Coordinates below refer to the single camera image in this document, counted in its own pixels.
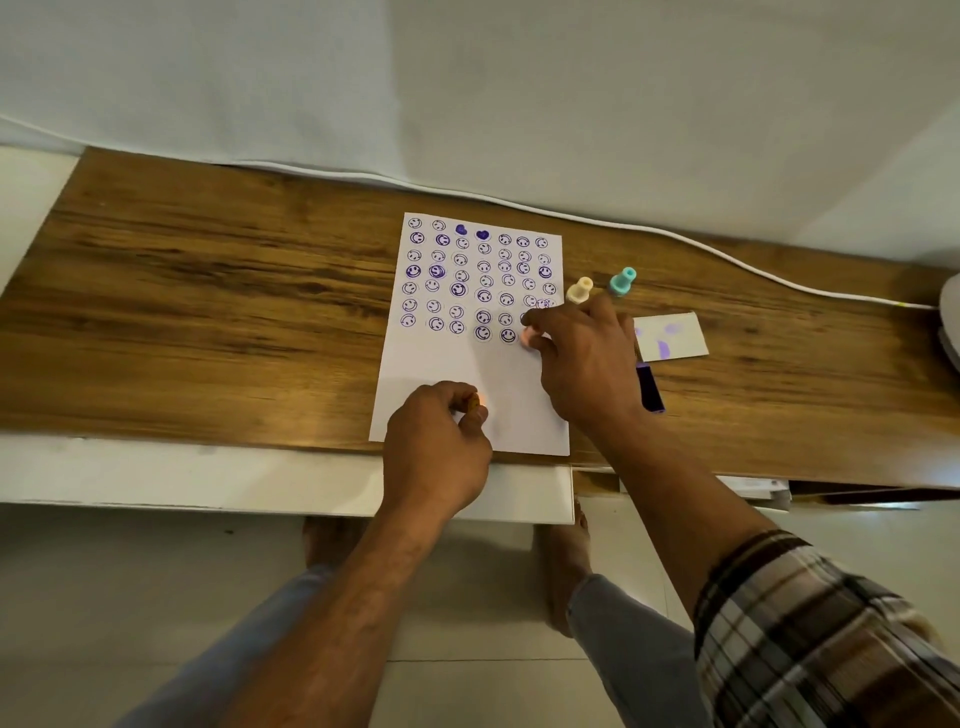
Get white cable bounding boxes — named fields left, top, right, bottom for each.
left=0, top=112, right=940, bottom=312

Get white rounded appliance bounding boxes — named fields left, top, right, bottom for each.
left=937, top=273, right=960, bottom=372

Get person's leg grey trousers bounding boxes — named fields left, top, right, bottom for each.
left=112, top=565, right=336, bottom=728
left=566, top=573, right=714, bottom=728

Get person's foot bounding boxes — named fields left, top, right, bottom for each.
left=302, top=516, right=370, bottom=573
left=535, top=501, right=595, bottom=640

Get person's left hand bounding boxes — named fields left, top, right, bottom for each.
left=381, top=381, right=494, bottom=519

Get white paper with purple stamps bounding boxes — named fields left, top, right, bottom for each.
left=368, top=212, right=572, bottom=457

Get white pull-out tray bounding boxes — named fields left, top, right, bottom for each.
left=0, top=433, right=576, bottom=526

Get person's right leg grey trousers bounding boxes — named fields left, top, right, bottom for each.
left=566, top=573, right=714, bottom=728

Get person's right hand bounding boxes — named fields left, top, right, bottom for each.
left=519, top=291, right=650, bottom=440

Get person's left foot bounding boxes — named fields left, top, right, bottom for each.
left=302, top=516, right=370, bottom=573

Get white papers under desk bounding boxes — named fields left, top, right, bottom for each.
left=716, top=474, right=795, bottom=514

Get person's left leg grey trousers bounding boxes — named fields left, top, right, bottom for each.
left=112, top=565, right=336, bottom=728

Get person's right forearm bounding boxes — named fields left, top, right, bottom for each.
left=581, top=408, right=785, bottom=618

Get plaid shirt sleeve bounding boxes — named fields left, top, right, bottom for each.
left=693, top=528, right=960, bottom=728

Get person's left forearm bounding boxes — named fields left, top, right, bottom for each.
left=217, top=501, right=468, bottom=728

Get person's right foot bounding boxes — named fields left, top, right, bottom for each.
left=535, top=501, right=595, bottom=640

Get dark purple ink pad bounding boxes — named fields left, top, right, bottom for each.
left=636, top=362, right=667, bottom=415

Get small white card purple marks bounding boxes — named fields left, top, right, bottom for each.
left=632, top=312, right=710, bottom=364

